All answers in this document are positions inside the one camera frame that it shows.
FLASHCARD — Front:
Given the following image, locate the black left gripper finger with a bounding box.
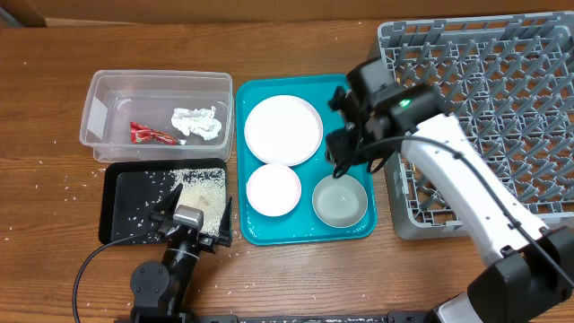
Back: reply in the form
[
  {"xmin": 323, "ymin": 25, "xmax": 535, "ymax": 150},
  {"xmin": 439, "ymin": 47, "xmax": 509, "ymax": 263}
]
[
  {"xmin": 150, "ymin": 184, "xmax": 183, "ymax": 223},
  {"xmin": 217, "ymin": 197, "xmax": 232, "ymax": 248}
]

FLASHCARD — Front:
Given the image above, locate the pile of rice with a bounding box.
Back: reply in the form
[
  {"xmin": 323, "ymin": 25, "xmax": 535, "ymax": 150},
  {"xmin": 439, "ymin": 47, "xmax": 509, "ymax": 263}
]
[{"xmin": 129, "ymin": 168, "xmax": 227, "ymax": 237}]

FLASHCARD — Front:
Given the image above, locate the grey bowl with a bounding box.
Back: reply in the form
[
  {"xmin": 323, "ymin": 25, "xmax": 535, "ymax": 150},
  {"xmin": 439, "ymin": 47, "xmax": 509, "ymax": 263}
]
[{"xmin": 312, "ymin": 175, "xmax": 368, "ymax": 228}]

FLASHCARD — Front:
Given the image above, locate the large white plate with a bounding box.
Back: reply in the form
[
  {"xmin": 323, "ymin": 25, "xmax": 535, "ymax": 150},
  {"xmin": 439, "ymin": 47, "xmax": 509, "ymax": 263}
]
[{"xmin": 244, "ymin": 95, "xmax": 323, "ymax": 167}]

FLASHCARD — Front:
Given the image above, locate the red snack wrapper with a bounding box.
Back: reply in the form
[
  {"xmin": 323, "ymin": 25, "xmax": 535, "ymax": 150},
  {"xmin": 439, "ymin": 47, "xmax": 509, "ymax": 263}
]
[{"xmin": 130, "ymin": 122, "xmax": 187, "ymax": 145}]

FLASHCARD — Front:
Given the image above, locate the white tissue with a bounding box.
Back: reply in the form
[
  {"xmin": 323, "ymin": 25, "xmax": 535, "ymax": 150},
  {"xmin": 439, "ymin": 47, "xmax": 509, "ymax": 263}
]
[{"xmin": 171, "ymin": 106, "xmax": 222, "ymax": 141}]

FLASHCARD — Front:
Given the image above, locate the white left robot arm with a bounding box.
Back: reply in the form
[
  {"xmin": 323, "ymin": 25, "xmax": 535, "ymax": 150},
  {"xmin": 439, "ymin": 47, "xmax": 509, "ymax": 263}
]
[{"xmin": 129, "ymin": 184, "xmax": 232, "ymax": 323}]

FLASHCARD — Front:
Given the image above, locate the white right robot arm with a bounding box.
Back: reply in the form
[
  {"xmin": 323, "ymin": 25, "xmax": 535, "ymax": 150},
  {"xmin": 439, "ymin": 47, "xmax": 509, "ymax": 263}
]
[{"xmin": 326, "ymin": 58, "xmax": 573, "ymax": 322}]

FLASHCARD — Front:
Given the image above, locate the grey dishwasher rack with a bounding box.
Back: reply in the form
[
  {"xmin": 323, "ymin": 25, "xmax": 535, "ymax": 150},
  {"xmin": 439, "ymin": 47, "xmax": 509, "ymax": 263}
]
[{"xmin": 370, "ymin": 12, "xmax": 573, "ymax": 228}]

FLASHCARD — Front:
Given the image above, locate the black tray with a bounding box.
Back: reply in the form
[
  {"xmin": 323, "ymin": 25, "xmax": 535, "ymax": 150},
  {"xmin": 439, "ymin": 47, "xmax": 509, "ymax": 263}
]
[{"xmin": 98, "ymin": 158, "xmax": 227, "ymax": 244}]

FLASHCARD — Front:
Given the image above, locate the teal serving tray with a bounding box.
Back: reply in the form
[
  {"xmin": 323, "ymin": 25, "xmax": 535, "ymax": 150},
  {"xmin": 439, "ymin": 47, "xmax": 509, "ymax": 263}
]
[{"xmin": 235, "ymin": 74, "xmax": 378, "ymax": 246}]

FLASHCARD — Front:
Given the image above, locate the clear plastic bin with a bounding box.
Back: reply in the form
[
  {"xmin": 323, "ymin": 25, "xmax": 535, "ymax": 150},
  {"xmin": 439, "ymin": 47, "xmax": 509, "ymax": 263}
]
[{"xmin": 80, "ymin": 70, "xmax": 234, "ymax": 163}]

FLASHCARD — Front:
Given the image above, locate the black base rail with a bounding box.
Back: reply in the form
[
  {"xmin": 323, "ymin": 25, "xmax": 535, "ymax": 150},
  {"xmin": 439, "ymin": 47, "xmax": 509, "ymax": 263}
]
[{"xmin": 114, "ymin": 298, "xmax": 512, "ymax": 323}]

